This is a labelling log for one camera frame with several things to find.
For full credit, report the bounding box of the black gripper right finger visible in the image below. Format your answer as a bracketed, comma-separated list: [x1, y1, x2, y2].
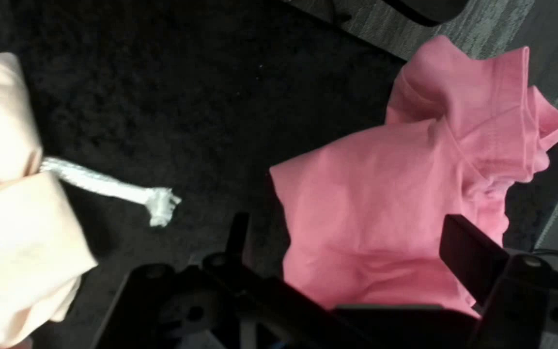
[439, 213, 512, 313]

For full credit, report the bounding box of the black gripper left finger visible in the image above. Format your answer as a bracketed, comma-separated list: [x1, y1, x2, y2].
[227, 211, 253, 265]

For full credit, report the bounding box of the pink cloth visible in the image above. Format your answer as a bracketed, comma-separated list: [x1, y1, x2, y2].
[268, 34, 558, 317]

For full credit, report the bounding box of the peach cloth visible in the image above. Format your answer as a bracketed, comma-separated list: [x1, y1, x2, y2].
[0, 50, 100, 349]

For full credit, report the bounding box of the black velvet table cover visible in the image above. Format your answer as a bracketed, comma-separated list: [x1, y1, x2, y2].
[0, 0, 558, 349]

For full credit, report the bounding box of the white rope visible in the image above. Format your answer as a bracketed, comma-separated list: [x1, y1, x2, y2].
[38, 154, 185, 228]

